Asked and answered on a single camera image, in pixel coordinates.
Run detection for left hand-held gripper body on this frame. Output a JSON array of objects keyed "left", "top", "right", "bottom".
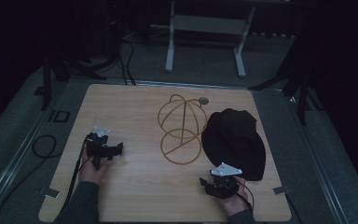
[{"left": 85, "top": 125, "right": 113, "bottom": 171}]

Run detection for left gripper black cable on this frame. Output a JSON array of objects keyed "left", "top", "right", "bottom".
[{"left": 60, "top": 133, "right": 94, "bottom": 216}]

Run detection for grey tape piece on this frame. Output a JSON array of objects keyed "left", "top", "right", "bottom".
[
  {"left": 44, "top": 188, "right": 61, "bottom": 199},
  {"left": 272, "top": 185, "right": 292, "bottom": 196}
]

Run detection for person's right hand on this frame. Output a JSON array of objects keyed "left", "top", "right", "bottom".
[{"left": 218, "top": 175, "right": 252, "bottom": 217}]

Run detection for black floor cable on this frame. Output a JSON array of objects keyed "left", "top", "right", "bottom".
[{"left": 0, "top": 133, "right": 63, "bottom": 224}]

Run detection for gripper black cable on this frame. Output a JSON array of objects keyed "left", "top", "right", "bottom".
[
  {"left": 227, "top": 179, "right": 255, "bottom": 213},
  {"left": 60, "top": 133, "right": 94, "bottom": 216}
]

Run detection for black metal stand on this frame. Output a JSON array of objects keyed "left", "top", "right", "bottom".
[
  {"left": 33, "top": 46, "right": 108, "bottom": 112},
  {"left": 247, "top": 40, "right": 325, "bottom": 127}
]

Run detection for black hanging cables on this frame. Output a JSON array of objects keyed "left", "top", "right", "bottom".
[{"left": 105, "top": 0, "right": 138, "bottom": 86}]

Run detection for black bucket hat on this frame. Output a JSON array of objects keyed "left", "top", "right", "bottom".
[{"left": 200, "top": 107, "right": 267, "bottom": 182}]

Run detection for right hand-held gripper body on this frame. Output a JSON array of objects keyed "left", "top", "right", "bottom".
[{"left": 209, "top": 161, "right": 243, "bottom": 201}]

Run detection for person's left hand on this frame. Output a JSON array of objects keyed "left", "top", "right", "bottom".
[{"left": 77, "top": 148, "right": 114, "bottom": 187}]

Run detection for white metal table frame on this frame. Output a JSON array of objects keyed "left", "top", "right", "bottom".
[{"left": 164, "top": 0, "right": 257, "bottom": 78}]

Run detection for gold wire hat stand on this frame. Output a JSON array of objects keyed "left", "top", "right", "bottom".
[{"left": 157, "top": 93, "right": 209, "bottom": 166}]

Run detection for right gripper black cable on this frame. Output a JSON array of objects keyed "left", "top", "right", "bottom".
[{"left": 227, "top": 179, "right": 255, "bottom": 213}]

